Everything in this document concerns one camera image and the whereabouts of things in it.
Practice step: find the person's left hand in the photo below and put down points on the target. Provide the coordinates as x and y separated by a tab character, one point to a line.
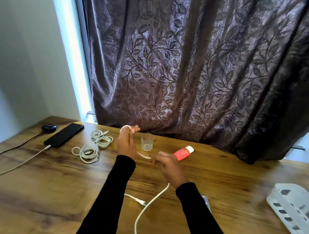
126	144

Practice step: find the person's right hand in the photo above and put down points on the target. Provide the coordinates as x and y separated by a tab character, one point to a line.
170	167

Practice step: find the person's right fingers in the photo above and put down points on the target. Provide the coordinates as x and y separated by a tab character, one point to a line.
159	158

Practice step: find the person's left fingers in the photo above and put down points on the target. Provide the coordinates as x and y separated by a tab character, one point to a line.
135	129

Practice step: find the person's right forearm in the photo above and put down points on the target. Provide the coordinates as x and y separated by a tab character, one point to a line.
196	209

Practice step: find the person's left forearm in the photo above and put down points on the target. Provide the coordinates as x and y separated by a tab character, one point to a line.
113	192

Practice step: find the clear drinking glass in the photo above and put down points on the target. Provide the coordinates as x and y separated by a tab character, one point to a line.
147	142

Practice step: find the red tube with white cap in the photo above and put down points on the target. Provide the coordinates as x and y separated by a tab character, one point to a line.
182	153

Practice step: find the silver foil packet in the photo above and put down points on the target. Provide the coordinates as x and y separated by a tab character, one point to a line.
206	202

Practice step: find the black smartphone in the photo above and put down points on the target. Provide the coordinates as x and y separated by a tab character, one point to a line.
64	135

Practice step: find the dark brown leaf-pattern curtain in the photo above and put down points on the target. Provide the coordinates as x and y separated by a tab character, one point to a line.
198	72

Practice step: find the black round charger puck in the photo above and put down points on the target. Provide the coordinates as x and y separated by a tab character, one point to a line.
49	127

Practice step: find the white plastic basket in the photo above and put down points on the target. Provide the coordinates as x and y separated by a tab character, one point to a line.
293	205

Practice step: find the white window frame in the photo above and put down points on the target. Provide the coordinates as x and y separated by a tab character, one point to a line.
72	60

